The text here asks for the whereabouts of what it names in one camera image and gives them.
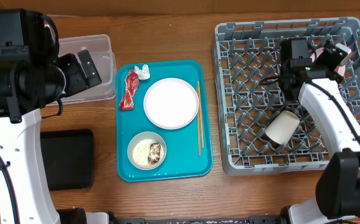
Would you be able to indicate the pink small bowl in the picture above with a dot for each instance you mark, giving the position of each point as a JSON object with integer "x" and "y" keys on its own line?
{"x": 341, "y": 70}

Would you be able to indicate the white tissue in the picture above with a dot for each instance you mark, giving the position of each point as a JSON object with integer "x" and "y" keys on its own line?
{"x": 143, "y": 73}

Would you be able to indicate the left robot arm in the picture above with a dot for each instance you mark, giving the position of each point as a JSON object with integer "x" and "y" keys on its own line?
{"x": 33, "y": 75}

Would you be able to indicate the clear plastic bin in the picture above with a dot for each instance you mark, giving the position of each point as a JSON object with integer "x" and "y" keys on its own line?
{"x": 99, "y": 47}

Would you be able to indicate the black plastic tray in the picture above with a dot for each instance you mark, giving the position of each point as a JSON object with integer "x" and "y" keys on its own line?
{"x": 68, "y": 158}

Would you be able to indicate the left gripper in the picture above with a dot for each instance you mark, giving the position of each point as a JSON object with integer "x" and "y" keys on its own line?
{"x": 80, "y": 82}

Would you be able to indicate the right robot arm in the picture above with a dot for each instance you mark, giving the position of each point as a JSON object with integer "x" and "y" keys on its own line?
{"x": 312, "y": 79}

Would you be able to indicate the grey bowl with rice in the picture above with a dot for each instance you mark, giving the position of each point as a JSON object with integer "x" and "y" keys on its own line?
{"x": 138, "y": 150}

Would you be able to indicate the teal serving tray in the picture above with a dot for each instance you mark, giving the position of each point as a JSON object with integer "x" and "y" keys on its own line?
{"x": 182, "y": 158}

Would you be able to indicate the red snack wrapper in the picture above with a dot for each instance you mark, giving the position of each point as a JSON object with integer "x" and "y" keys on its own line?
{"x": 132, "y": 83}

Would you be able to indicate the white paper cup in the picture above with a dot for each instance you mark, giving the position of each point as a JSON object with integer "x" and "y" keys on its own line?
{"x": 281, "y": 129}

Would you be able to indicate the grey dishwasher rack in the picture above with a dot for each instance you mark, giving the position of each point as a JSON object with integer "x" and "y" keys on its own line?
{"x": 243, "y": 53}

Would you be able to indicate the brown food piece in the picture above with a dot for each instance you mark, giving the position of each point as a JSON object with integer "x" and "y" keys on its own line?
{"x": 154, "y": 153}

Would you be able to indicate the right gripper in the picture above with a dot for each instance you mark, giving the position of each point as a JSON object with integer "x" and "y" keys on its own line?
{"x": 339, "y": 78}

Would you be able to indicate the pink round plate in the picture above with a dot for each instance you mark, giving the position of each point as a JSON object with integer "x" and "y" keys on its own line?
{"x": 170, "y": 103}

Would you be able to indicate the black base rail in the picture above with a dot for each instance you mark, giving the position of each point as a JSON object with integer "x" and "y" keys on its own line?
{"x": 254, "y": 219}

